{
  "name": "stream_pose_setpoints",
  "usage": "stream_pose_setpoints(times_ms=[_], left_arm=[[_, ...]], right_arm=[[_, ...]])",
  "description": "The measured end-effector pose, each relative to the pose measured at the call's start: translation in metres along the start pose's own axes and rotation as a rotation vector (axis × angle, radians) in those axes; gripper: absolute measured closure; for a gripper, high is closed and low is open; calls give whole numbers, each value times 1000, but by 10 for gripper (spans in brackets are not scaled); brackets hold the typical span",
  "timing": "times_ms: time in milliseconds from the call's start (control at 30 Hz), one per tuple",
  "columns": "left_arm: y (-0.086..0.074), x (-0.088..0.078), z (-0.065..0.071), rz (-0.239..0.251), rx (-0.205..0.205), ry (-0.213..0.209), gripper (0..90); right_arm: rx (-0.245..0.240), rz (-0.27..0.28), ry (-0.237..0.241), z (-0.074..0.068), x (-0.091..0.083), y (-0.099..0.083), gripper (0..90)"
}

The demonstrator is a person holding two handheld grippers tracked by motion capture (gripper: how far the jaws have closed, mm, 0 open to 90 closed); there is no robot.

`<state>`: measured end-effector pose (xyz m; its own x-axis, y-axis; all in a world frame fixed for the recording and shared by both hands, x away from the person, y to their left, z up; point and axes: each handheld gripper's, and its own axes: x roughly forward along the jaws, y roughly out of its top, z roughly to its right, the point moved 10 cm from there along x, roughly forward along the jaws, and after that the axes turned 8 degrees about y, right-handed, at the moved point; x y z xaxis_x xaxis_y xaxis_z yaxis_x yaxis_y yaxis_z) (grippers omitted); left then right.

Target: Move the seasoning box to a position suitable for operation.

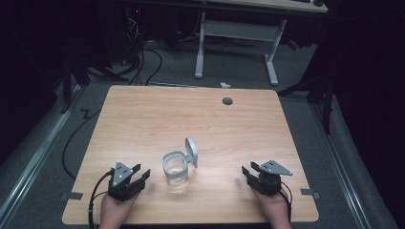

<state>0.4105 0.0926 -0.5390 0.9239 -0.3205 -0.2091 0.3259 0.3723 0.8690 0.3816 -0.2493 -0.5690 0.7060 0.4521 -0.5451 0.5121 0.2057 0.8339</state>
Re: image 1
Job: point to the black computer mouse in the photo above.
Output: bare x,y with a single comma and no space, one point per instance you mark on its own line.
318,3

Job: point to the black metal stand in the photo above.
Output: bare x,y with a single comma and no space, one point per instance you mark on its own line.
74,79
318,92

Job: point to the clear jar with grey lid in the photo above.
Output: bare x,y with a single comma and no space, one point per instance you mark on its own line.
178,165

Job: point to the grey tape strip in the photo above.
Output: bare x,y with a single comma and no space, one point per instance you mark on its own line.
72,196
310,192

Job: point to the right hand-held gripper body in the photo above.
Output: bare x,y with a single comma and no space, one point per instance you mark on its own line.
269,179

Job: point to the small red object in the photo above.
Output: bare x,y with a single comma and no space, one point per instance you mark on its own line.
293,45

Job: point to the person's right hand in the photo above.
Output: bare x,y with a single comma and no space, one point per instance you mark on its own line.
273,208

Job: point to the small white crumpled scrap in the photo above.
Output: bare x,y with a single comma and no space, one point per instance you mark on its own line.
225,85

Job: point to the grey table grommet hole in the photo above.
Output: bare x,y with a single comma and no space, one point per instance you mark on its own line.
227,101

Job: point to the person's left hand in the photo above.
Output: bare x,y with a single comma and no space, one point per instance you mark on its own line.
115,211

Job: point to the white frame desk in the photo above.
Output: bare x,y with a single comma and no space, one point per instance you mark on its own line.
237,30

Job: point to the metal floor rail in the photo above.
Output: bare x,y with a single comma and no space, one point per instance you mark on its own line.
35,159
340,165

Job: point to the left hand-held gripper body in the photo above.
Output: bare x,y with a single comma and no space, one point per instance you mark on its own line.
122,184

